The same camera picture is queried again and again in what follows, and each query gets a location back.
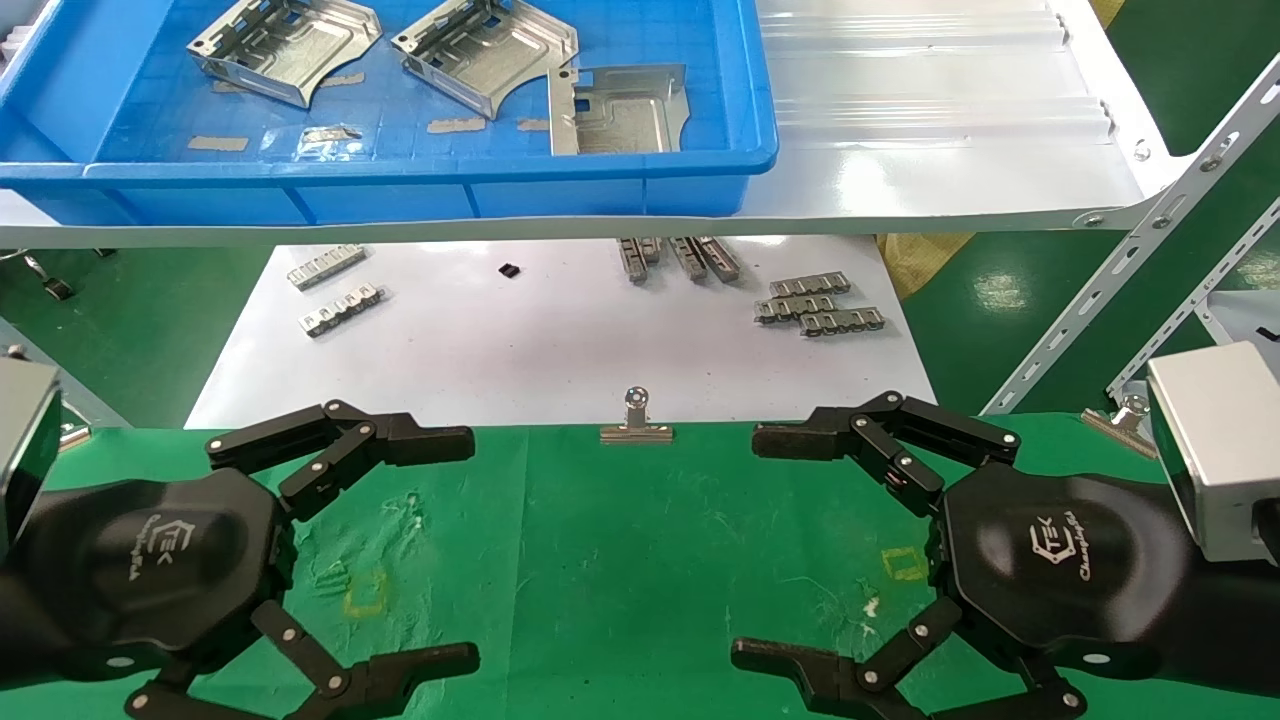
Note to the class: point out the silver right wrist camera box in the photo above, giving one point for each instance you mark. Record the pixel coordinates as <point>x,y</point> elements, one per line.
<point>1220,440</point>

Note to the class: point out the white side table panel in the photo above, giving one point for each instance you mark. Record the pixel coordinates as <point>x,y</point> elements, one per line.
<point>1240,315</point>

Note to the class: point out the small notched metal strip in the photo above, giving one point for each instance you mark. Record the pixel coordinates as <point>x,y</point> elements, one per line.
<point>327,267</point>
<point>690,260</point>
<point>632,262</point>
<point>651,249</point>
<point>810,285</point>
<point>842,322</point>
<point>720,258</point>
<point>795,308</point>
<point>342,309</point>

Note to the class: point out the plain grey rack bar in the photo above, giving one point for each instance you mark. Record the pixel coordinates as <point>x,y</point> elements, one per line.
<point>100,405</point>

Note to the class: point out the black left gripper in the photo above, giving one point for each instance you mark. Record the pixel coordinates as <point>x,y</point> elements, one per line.
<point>150,560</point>

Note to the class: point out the flat steel bracket plate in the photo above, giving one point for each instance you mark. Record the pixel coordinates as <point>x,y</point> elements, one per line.
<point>620,115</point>

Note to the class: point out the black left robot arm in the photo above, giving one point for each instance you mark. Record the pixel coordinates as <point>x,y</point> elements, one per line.
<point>15,630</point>

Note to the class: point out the black caster wheel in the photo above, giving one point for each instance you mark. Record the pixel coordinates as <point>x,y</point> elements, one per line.
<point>55,287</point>

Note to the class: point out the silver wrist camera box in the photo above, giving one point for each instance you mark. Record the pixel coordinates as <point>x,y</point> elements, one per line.
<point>25,440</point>
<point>1220,440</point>

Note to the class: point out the blue plastic tray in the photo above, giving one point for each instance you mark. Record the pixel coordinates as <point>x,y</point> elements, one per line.
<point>120,110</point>

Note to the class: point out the white corrugated plastic sheet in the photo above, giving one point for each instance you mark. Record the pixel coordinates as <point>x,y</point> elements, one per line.
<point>900,60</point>

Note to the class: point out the crumpled clear tape piece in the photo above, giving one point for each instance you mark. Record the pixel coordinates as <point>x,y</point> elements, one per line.
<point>328,138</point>

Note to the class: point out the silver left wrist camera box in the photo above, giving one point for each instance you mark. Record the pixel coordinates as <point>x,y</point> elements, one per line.
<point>25,440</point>

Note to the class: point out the steel bracket with slotted wall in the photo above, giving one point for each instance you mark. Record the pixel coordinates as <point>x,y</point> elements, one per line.
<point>285,45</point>

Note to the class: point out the white metal shelf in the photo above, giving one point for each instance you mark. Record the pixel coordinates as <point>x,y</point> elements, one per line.
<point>950,185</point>

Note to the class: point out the steel bracket with curved cutout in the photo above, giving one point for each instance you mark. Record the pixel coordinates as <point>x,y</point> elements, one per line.
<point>490,50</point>

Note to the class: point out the white board sheet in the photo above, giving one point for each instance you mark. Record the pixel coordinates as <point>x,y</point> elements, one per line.
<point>500,350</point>

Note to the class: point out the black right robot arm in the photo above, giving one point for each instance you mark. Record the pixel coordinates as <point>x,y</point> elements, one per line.
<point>1235,620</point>

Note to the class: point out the yellow woven sack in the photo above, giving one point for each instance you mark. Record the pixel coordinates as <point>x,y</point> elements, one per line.
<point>925,262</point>

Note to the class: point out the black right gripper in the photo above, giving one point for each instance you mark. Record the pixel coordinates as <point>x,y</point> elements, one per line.
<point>1060,560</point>

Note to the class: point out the grey tape strip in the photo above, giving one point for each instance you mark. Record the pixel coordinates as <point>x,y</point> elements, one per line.
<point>532,125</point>
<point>217,143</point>
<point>343,79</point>
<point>456,125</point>

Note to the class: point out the perforated grey rack bar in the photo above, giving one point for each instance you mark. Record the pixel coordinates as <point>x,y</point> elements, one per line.
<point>1150,225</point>
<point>1200,300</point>

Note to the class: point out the green table cloth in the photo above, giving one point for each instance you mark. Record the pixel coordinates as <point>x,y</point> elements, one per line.
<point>600,560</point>

